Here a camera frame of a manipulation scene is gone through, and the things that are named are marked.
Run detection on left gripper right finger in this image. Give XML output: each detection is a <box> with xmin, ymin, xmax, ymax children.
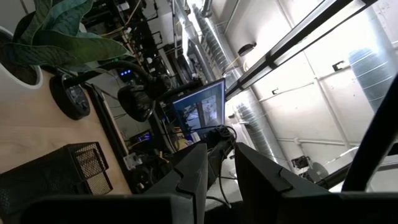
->
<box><xmin>234</xmin><ymin>142</ymin><xmax>332</xmax><ymax>200</ymax></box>

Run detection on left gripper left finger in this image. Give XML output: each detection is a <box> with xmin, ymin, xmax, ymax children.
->
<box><xmin>144</xmin><ymin>142</ymin><xmax>209</xmax><ymax>200</ymax></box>

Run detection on black mesh desk organizer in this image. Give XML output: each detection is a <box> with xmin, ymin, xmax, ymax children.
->
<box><xmin>0</xmin><ymin>141</ymin><xmax>114</xmax><ymax>218</ymax></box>

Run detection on black monitor screen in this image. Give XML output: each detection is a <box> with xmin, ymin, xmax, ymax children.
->
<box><xmin>167</xmin><ymin>77</ymin><xmax>227</xmax><ymax>139</ymax></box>

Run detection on black gooseneck desk lamp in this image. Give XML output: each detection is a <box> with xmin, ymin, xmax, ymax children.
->
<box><xmin>49</xmin><ymin>60</ymin><xmax>205</xmax><ymax>123</ymax></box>

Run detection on long ceiling light bar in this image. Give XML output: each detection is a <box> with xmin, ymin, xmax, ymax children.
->
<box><xmin>225</xmin><ymin>0</ymin><xmax>379</xmax><ymax>101</ymax></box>

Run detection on green leafy plant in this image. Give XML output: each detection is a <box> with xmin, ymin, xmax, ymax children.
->
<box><xmin>0</xmin><ymin>0</ymin><xmax>133</xmax><ymax>74</ymax></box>

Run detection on white plant pot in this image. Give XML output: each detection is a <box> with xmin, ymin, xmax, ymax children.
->
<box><xmin>0</xmin><ymin>26</ymin><xmax>44</xmax><ymax>105</ymax></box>

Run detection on black table frame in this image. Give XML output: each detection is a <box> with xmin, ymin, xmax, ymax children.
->
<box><xmin>83</xmin><ymin>81</ymin><xmax>133</xmax><ymax>195</ymax></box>

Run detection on thick black cable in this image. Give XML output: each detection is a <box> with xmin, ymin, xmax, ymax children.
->
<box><xmin>341</xmin><ymin>73</ymin><xmax>398</xmax><ymax>193</ymax></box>

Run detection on silver ventilation duct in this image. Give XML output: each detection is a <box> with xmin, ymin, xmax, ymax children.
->
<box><xmin>347</xmin><ymin>47</ymin><xmax>397</xmax><ymax>113</ymax></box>

